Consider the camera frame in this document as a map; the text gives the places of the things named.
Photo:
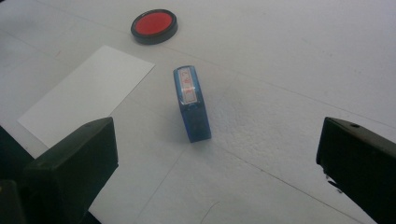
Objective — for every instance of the round red ink pad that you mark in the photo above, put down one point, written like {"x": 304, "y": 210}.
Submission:
{"x": 154, "y": 25}

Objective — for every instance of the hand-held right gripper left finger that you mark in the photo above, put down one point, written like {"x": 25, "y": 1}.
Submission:
{"x": 71, "y": 168}

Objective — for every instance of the blue stamp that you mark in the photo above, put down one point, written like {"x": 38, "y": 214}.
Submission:
{"x": 190, "y": 104}

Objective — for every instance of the white paper sheet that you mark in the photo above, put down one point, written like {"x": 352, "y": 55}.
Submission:
{"x": 90, "y": 90}

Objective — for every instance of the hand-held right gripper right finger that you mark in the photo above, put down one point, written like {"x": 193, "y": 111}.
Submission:
{"x": 361, "y": 165}

